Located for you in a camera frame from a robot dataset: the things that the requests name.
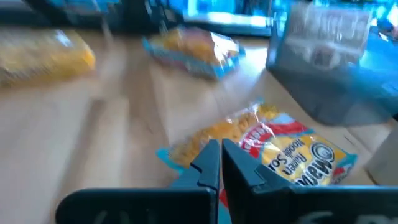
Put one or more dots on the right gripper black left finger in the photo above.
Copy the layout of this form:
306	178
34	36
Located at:
140	208

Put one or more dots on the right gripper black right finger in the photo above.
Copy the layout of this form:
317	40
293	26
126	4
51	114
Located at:
311	205

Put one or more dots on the green red Maruchan noodle pack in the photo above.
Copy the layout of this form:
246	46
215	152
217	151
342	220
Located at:
298	155

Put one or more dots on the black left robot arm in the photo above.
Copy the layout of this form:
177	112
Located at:
146	15

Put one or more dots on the yellow Maruchan noodle pack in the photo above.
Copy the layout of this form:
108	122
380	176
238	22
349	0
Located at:
46	56

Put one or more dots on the light grey plastic bin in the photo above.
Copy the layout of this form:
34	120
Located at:
385	155

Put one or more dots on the clear plastic bin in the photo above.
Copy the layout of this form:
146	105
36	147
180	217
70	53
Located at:
326	93

